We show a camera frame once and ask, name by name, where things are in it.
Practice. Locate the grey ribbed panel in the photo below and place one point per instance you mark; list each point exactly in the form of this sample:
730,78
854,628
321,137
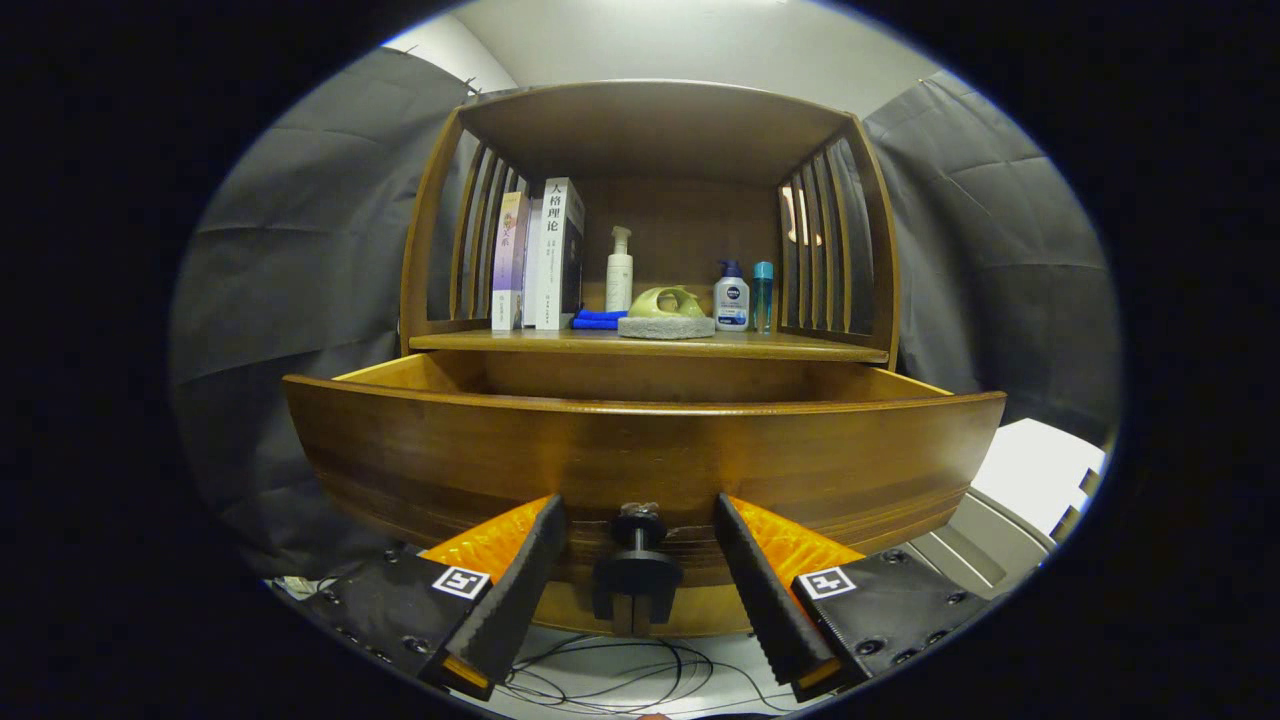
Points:
985,545

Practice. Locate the thin white book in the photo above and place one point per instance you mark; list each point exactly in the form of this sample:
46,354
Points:
534,265

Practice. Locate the white pump bottle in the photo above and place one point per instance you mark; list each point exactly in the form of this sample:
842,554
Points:
619,280

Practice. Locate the teal slim bottle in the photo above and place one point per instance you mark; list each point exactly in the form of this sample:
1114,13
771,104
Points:
763,295

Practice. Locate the white table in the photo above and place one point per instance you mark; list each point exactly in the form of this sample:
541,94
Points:
1030,470

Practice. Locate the pastel purple book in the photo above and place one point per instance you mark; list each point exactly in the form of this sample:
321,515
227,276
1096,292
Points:
508,260

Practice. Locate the wooden drawer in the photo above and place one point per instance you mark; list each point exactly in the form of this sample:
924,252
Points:
600,450

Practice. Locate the wooden cabinet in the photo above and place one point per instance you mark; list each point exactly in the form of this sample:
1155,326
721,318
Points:
650,130

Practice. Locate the wooden countertop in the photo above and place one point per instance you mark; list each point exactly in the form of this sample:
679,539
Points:
780,346

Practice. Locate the thick white and black book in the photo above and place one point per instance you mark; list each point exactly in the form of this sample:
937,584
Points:
555,260

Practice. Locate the white bottle with blue cap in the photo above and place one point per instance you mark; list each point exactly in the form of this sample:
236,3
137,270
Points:
731,300

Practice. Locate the blue folded cloth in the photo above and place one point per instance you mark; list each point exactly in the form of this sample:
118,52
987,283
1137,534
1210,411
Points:
595,320

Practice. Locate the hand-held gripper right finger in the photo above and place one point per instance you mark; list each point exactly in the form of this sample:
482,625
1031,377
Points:
765,605

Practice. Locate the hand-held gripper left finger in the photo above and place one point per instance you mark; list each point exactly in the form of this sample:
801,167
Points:
515,605

